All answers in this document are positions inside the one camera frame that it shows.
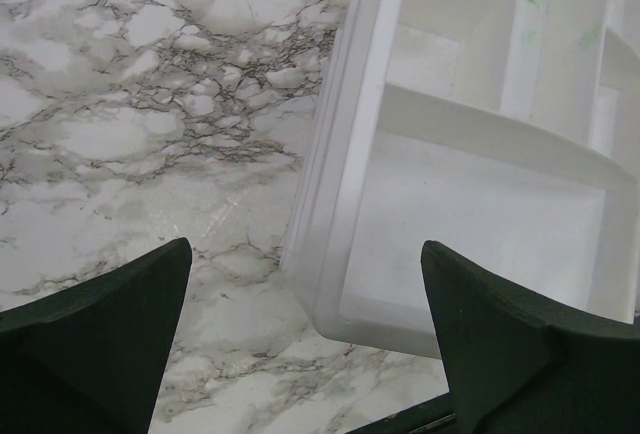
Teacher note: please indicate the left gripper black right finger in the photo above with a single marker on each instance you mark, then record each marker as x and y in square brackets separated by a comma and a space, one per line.
[519, 362]

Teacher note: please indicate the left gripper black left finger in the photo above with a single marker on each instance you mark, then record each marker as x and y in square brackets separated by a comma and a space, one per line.
[91, 358]

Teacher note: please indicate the white plastic drawer organizer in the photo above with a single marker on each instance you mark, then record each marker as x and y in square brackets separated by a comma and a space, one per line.
[507, 130]

